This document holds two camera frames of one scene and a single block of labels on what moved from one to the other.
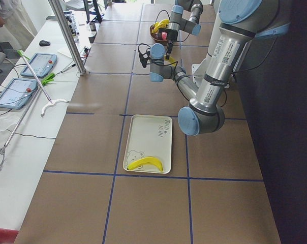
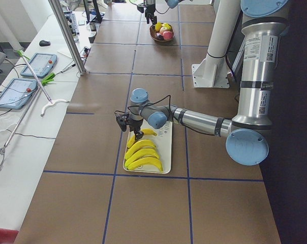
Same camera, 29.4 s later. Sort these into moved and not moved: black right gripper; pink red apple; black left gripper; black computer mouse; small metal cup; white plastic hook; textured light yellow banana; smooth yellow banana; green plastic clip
Moved: black left gripper; textured light yellow banana; black right gripper
Not moved: pink red apple; green plastic clip; white plastic hook; smooth yellow banana; small metal cup; black computer mouse
